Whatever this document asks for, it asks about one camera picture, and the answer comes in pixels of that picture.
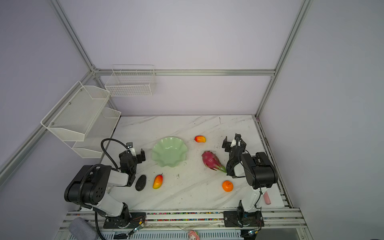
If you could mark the pink dragon fruit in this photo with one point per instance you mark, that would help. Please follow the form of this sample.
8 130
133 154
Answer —
212 162

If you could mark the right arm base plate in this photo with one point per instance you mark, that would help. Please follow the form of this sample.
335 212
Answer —
243 220

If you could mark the orange tangerine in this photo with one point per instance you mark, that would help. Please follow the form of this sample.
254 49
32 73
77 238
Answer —
227 186

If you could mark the black avocado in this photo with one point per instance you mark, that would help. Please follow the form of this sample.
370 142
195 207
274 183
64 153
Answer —
141 183

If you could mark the small red yellow mango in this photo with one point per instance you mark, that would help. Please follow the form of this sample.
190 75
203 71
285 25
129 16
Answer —
200 139

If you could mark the large red yellow mango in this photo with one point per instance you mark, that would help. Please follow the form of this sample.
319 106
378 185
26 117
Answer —
158 181

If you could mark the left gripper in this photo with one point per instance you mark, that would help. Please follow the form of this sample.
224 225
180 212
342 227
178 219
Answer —
138 156

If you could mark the green scalloped fruit bowl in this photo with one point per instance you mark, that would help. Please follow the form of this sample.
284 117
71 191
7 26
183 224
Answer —
169 152

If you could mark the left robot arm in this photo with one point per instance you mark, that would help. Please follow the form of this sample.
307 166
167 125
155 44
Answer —
88 189

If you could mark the pink doll figure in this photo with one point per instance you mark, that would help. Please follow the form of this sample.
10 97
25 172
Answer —
192 235

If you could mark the grey foam roll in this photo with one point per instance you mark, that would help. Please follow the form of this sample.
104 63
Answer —
81 230

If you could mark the white wire basket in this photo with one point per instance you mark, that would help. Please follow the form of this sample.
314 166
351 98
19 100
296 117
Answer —
132 81

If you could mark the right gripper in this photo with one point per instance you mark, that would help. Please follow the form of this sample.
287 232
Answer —
227 145

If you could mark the purple pink toy shovel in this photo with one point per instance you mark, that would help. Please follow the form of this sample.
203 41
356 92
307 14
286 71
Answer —
266 198

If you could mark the aluminium front rail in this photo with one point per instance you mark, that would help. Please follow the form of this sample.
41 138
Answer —
208 224

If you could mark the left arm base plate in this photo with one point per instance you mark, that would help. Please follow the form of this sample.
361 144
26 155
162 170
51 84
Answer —
130 221

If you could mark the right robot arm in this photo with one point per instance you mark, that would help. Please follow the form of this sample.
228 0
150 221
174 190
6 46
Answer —
257 169

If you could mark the white mesh upper shelf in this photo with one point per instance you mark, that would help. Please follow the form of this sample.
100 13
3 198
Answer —
72 118

